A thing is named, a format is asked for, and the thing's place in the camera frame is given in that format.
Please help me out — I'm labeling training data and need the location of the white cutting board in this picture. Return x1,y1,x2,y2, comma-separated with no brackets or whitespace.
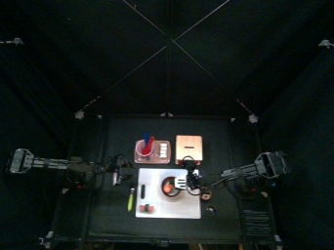
135,167,203,220

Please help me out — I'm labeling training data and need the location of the round brown toy sushi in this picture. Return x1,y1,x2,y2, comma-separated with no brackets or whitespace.
199,189,214,201

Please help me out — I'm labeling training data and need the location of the red toy utensil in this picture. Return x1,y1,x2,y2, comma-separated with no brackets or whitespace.
143,136,156,156

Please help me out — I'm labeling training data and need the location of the white ridged block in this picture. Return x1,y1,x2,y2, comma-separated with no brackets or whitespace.
159,143,169,159

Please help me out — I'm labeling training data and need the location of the round dark toy piece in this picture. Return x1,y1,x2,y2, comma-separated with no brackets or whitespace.
203,205,218,217

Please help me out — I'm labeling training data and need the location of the toy carrot with green top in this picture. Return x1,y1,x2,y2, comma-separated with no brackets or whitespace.
161,182,175,195

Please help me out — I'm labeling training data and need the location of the thin diagonal brace cable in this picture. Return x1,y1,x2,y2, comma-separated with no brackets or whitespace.
120,0,254,115
79,0,231,112

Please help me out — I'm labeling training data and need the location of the sushi piece with green band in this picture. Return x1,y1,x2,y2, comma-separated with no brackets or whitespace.
139,203,156,214

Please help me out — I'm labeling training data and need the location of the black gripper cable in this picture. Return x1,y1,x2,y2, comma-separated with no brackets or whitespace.
185,183,227,197

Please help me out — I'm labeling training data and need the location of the tan wooden block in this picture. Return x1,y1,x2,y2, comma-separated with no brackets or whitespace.
173,134,204,166

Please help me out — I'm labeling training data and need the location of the white printed label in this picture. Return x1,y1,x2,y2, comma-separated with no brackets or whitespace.
240,208,271,244

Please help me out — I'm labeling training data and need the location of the brown round object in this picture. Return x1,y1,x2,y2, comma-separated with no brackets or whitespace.
159,175,185,198

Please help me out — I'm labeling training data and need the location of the yellow-green toy knife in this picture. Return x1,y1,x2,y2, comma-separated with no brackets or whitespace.
127,187,136,213

